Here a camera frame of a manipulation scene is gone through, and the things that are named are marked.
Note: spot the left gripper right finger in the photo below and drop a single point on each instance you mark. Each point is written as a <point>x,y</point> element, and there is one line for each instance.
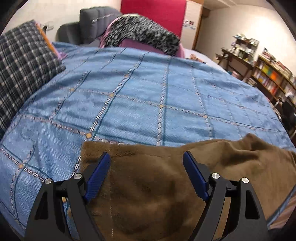
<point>245,220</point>

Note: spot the dark wooden side table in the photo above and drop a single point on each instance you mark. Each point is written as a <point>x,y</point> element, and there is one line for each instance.
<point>234,64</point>

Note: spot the dark plaid pillow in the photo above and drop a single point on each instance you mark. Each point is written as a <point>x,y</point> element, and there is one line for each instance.
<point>28,61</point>

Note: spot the wooden bookshelf with books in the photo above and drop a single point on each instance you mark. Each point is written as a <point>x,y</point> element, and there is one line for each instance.
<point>274,79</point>

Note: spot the pink blanket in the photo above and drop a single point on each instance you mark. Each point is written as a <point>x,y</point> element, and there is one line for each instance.
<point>148,45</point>

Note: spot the leopard print blanket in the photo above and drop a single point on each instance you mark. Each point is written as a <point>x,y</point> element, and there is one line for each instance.
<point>143,31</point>

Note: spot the red wall panel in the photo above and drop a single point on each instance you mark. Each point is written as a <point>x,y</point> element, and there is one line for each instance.
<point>169,13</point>

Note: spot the black office chair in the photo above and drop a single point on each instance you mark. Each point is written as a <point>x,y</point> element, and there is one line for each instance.
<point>286,114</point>

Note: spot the grey padded headboard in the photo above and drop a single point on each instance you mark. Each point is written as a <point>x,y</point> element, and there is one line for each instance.
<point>92,24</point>

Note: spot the wall power socket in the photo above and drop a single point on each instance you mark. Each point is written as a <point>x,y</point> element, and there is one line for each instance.
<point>48,26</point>

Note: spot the blue patterned bedspread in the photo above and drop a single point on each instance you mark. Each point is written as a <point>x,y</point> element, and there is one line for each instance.
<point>128,97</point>

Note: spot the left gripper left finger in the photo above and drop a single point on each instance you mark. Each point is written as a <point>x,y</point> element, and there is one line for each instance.
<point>47,220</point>

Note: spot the brown fleece pants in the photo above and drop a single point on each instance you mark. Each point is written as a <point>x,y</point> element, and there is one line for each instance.
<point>147,194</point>

